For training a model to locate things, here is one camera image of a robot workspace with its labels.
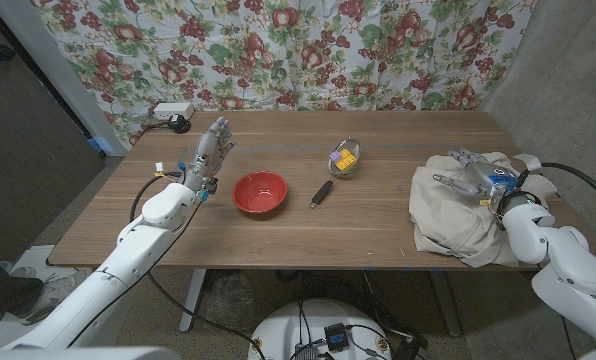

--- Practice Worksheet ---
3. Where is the white power strip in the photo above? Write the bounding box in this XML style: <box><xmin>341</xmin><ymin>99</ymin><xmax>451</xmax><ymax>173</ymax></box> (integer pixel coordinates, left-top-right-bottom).
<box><xmin>152</xmin><ymin>101</ymin><xmax>196</xmax><ymax>121</ymax></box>

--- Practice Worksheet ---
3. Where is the black box with blue label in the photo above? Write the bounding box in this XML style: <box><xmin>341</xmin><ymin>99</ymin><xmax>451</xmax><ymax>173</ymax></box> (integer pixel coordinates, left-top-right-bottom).
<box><xmin>324</xmin><ymin>322</ymin><xmax>350</xmax><ymax>352</ymax></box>

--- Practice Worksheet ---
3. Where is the white table leg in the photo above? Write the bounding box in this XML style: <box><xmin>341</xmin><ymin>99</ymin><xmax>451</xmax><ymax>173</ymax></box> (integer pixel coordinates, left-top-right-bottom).
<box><xmin>178</xmin><ymin>268</ymin><xmax>208</xmax><ymax>333</ymax></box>

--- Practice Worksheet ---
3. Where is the clear plastic bag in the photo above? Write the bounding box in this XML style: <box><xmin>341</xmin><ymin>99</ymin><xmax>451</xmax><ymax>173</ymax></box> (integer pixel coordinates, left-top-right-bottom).
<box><xmin>202</xmin><ymin>272</ymin><xmax>254</xmax><ymax>331</ymax></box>

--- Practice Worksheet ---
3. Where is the white sneaker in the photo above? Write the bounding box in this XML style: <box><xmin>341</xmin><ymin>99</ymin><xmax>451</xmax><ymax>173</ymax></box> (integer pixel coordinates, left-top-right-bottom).
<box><xmin>20</xmin><ymin>269</ymin><xmax>92</xmax><ymax>321</ymax></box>

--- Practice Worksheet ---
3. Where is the floral fruit print backdrop cloth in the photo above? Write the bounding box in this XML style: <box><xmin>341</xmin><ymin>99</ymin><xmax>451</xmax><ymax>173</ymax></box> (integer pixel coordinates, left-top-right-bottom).
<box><xmin>30</xmin><ymin>0</ymin><xmax>538</xmax><ymax>149</ymax></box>

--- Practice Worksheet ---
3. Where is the beige jacket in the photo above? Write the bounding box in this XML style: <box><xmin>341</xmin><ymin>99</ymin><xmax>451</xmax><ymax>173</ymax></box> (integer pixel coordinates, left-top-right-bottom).
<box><xmin>408</xmin><ymin>151</ymin><xmax>559</xmax><ymax>269</ymax></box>

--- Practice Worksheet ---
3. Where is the black plug adapter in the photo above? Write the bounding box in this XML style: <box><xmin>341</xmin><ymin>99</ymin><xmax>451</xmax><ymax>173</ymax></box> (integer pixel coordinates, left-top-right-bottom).
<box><xmin>167</xmin><ymin>113</ymin><xmax>193</xmax><ymax>135</ymax></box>

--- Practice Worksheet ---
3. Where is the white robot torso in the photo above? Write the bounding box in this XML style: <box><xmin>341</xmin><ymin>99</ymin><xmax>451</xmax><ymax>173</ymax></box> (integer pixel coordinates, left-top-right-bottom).
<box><xmin>247</xmin><ymin>298</ymin><xmax>394</xmax><ymax>360</ymax></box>

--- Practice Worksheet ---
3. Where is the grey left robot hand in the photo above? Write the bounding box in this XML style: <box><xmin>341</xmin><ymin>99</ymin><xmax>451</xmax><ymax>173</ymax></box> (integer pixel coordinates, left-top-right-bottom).
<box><xmin>181</xmin><ymin>116</ymin><xmax>238</xmax><ymax>194</ymax></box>

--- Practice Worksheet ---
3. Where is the grey table leg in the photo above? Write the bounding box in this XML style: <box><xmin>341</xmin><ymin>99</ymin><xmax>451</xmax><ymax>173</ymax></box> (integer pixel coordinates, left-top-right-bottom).
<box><xmin>430</xmin><ymin>269</ymin><xmax>462</xmax><ymax>338</ymax></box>

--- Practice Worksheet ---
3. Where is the person leg in dark trousers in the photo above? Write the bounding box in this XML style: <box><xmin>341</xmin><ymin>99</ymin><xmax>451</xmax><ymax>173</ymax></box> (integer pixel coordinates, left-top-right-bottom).
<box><xmin>0</xmin><ymin>247</ymin><xmax>44</xmax><ymax>316</ymax></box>

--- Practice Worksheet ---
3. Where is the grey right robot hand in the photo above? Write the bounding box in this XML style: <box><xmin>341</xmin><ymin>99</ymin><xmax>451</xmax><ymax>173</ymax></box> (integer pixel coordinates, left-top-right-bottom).
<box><xmin>431</xmin><ymin>148</ymin><xmax>524</xmax><ymax>206</ymax></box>

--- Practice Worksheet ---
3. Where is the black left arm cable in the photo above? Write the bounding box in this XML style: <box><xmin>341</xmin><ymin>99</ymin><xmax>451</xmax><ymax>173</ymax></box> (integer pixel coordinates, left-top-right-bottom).
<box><xmin>66</xmin><ymin>171</ymin><xmax>204</xmax><ymax>349</ymax></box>

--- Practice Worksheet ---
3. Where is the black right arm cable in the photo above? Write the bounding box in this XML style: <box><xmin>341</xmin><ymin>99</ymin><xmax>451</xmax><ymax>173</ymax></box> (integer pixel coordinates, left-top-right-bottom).
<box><xmin>520</xmin><ymin>160</ymin><xmax>596</xmax><ymax>221</ymax></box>

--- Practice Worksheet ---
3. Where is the red bowl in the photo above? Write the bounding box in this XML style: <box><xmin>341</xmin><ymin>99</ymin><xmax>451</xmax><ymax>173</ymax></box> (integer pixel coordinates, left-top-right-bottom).
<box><xmin>231</xmin><ymin>170</ymin><xmax>289</xmax><ymax>215</ymax></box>

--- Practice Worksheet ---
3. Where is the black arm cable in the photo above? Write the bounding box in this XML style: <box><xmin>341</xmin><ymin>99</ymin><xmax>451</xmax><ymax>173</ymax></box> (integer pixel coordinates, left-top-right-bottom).
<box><xmin>66</xmin><ymin>171</ymin><xmax>204</xmax><ymax>349</ymax></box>
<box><xmin>520</xmin><ymin>160</ymin><xmax>596</xmax><ymax>221</ymax></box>

